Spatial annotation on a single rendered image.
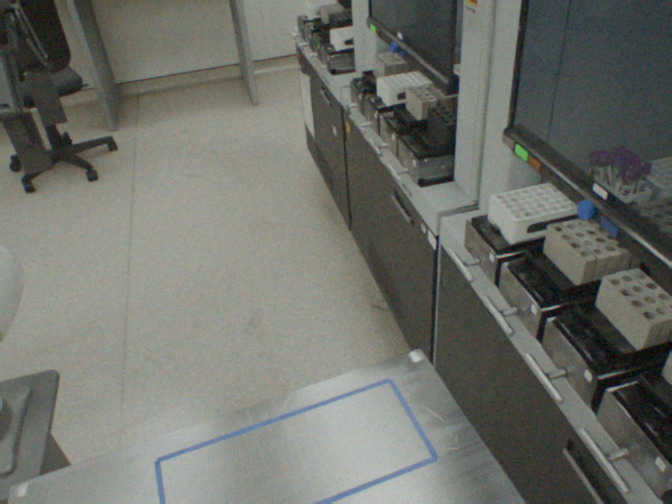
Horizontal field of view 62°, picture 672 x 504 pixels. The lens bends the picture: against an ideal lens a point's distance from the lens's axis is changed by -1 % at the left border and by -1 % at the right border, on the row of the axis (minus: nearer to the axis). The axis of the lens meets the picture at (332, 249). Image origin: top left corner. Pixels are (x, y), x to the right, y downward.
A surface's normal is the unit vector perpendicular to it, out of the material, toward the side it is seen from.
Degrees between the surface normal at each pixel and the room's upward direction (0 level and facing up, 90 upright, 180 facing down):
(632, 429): 90
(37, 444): 0
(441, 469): 0
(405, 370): 0
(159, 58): 90
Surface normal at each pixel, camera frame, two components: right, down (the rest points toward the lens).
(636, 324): -0.97, 0.21
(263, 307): -0.07, -0.80
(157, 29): 0.26, 0.57
